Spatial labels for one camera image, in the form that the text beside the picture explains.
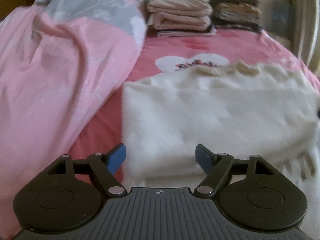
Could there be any pink floral blanket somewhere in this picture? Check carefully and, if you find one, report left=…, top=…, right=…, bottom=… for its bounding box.
left=67, top=27, right=320, bottom=180

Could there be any stack of light folded clothes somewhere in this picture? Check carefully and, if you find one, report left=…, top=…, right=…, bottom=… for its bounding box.
left=146, top=0, right=213, bottom=37

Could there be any pink and grey quilt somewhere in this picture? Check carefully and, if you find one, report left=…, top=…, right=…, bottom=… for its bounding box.
left=0, top=0, right=150, bottom=190

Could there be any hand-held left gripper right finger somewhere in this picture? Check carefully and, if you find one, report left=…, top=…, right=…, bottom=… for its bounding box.
left=194, top=144, right=274, bottom=197

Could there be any beige curtain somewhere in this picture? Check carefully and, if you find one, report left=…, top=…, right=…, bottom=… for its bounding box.
left=287, top=0, right=320, bottom=73

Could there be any stack of dark folded clothes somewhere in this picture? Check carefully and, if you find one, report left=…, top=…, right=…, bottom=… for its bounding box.
left=209, top=0, right=262, bottom=33

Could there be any blue water jug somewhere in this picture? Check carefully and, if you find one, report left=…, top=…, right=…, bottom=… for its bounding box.
left=272, top=1, right=293, bottom=38

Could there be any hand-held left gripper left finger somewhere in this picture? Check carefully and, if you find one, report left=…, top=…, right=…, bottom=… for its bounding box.
left=46, top=143, right=127, bottom=197

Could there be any white deer print sweater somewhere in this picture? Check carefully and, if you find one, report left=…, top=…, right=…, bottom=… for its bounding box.
left=122, top=61, right=320, bottom=188

